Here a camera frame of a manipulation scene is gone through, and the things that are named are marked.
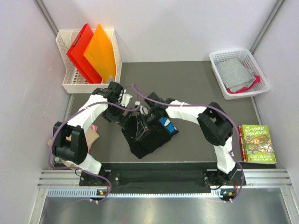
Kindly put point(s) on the black t-shirt with flower print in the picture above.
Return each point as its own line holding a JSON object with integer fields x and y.
{"x": 150, "y": 142}

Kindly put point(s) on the pink folded t-shirt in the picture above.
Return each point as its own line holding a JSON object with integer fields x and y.
{"x": 93, "y": 127}

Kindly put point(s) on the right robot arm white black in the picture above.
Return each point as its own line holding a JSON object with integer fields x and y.
{"x": 216, "y": 126}

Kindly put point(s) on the white camera on left wrist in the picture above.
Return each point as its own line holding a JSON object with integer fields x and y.
{"x": 125, "y": 99}

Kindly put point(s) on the beige folded t-shirt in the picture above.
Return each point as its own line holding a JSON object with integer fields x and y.
{"x": 90, "y": 136}

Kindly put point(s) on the white file organiser tray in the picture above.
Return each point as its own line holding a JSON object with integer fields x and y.
{"x": 74, "y": 82}

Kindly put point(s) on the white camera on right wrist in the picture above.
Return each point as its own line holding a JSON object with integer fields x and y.
{"x": 142, "y": 109}

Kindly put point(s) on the magenta t-shirt in basket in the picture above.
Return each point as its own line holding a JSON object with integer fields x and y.
{"x": 244, "y": 89}

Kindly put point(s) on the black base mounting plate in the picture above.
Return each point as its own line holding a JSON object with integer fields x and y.
{"x": 159, "y": 177}

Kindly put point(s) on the red plastic folder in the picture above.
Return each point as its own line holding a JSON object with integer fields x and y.
{"x": 76, "y": 55}

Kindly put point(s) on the green children's book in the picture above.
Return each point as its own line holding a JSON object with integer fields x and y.
{"x": 256, "y": 145}

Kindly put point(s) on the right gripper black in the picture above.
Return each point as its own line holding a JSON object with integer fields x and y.
{"x": 141, "y": 129}

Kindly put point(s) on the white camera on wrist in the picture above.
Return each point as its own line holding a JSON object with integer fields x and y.
{"x": 125, "y": 99}
{"x": 142, "y": 109}

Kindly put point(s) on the grey folded t-shirt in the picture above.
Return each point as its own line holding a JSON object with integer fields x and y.
{"x": 234, "y": 74}

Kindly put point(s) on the orange plastic folder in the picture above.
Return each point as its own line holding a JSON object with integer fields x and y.
{"x": 100, "y": 55}

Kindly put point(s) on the aluminium frame rail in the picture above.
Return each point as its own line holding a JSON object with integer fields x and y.
{"x": 65, "y": 183}

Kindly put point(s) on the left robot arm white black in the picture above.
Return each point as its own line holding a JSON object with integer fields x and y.
{"x": 69, "y": 138}

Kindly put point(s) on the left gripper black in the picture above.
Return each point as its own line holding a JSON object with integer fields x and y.
{"x": 118, "y": 118}

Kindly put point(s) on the white perforated basket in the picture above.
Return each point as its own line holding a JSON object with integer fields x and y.
{"x": 245, "y": 57}

